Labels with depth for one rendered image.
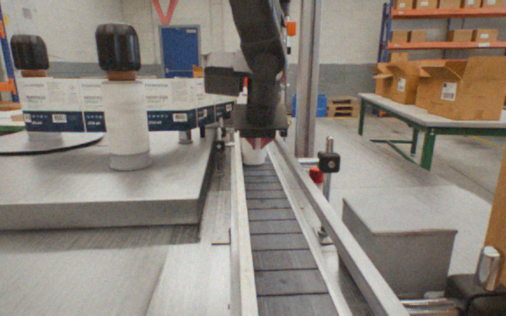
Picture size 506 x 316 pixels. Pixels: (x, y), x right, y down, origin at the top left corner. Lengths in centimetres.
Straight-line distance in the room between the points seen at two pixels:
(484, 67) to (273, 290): 210
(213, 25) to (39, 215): 816
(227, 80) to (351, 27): 802
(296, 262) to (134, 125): 46
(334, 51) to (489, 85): 630
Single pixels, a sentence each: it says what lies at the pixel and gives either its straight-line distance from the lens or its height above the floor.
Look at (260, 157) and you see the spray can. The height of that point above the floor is 90.
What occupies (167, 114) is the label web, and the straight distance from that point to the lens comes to 92.
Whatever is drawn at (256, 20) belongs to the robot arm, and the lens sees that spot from 44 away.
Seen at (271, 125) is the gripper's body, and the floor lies 99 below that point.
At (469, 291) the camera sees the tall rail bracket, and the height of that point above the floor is 97.
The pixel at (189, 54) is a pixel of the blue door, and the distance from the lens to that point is 878.
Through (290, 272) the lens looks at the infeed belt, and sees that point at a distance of 36.
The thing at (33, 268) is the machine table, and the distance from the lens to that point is 54.
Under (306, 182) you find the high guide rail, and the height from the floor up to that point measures 96.
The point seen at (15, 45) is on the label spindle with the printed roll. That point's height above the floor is 115.
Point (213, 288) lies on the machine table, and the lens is 42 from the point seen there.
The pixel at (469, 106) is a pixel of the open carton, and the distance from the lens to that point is 232.
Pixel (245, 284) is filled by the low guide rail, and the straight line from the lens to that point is 29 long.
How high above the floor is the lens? 109
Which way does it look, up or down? 16 degrees down
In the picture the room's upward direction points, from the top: straight up
